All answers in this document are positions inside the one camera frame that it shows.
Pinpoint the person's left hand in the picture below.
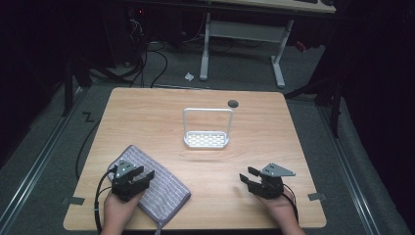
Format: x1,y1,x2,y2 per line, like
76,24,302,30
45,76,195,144
103,191,145,229

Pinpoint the metal floor rail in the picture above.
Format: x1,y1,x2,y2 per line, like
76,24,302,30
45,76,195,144
317,104,383,235
0,87,88,235

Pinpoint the white metal frame desk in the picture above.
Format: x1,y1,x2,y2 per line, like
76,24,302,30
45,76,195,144
195,0,338,90

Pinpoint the person's right hand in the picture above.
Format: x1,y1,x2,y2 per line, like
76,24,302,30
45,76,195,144
256,192,300,229

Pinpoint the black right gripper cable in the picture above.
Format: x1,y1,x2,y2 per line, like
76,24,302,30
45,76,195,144
282,183,300,223

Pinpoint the black floor cable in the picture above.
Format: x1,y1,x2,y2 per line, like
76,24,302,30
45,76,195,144
74,118,102,181

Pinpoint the grey striped cloth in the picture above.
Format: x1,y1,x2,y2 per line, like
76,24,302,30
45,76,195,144
107,144,193,235

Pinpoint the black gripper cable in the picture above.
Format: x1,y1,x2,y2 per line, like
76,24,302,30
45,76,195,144
282,183,300,223
93,165,118,234

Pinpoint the black metal stand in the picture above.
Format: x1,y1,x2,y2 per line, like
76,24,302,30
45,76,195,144
283,74,346,139
61,58,94,118

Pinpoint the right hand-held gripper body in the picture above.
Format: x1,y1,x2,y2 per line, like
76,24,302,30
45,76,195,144
247,163,297,201

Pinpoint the bundle of black cables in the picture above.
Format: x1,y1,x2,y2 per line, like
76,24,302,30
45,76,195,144
91,13,169,89

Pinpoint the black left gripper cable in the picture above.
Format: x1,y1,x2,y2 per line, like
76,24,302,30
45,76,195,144
93,165,118,234

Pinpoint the white plastic rack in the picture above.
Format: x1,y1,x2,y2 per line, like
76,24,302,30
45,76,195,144
182,107,235,151

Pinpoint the grey tape strip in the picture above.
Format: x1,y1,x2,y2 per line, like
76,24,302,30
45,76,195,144
307,192,327,202
62,196,86,207

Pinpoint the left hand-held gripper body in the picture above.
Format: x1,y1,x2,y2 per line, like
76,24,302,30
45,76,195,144
111,159,145,203

